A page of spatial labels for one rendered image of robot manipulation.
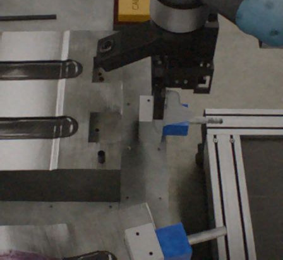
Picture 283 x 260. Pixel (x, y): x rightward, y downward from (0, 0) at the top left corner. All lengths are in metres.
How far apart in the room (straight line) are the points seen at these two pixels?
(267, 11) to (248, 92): 1.48
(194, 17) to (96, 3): 0.45
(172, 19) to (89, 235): 0.30
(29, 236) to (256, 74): 1.48
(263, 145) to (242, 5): 1.10
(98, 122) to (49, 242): 0.20
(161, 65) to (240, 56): 1.41
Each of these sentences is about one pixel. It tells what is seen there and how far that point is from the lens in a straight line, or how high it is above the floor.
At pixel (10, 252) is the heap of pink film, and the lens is 0.76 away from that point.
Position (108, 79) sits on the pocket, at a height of 0.86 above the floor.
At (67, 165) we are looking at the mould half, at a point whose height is 0.89.
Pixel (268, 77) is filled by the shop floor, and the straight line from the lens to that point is 2.16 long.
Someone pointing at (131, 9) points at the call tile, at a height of 0.84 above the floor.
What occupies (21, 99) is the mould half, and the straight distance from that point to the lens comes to 0.91.
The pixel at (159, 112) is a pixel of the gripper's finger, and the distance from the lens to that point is 0.86.
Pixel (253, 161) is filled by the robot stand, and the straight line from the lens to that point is 1.68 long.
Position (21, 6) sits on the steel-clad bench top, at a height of 0.80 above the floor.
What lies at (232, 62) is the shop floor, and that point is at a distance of 2.18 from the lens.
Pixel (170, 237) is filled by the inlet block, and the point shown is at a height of 0.87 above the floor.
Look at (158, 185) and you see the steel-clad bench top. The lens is 0.92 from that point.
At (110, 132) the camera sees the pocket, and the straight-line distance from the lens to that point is 0.89.
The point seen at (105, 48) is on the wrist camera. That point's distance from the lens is 0.84.
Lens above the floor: 1.58
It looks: 53 degrees down
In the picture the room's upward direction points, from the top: 3 degrees clockwise
